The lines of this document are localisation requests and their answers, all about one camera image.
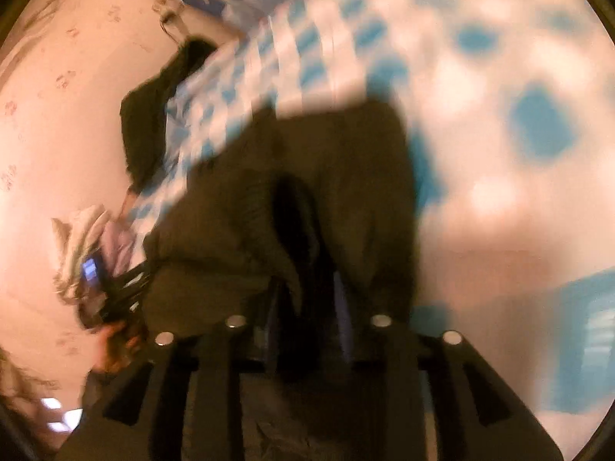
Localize dark olive puffer jacket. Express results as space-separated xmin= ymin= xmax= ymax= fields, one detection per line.
xmin=141 ymin=98 xmax=419 ymax=461

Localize pink folded clothes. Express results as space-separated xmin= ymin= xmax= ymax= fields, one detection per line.
xmin=99 ymin=221 xmax=136 ymax=278

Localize person's left hand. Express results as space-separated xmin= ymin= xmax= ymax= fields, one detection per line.
xmin=92 ymin=320 xmax=148 ymax=373

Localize white folded puffer garment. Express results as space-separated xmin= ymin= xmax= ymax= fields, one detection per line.
xmin=51 ymin=205 xmax=110 ymax=305

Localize dark garment at bed head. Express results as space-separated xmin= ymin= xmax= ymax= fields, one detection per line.
xmin=120 ymin=38 xmax=217 ymax=194

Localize blue white checkered bed cover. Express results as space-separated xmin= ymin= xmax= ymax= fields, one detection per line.
xmin=135 ymin=0 xmax=614 ymax=413

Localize black power cable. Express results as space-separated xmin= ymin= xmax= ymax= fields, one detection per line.
xmin=160 ymin=12 xmax=194 ymax=47

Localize white wall power socket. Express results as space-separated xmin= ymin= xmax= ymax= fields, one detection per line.
xmin=152 ymin=0 xmax=183 ymax=21

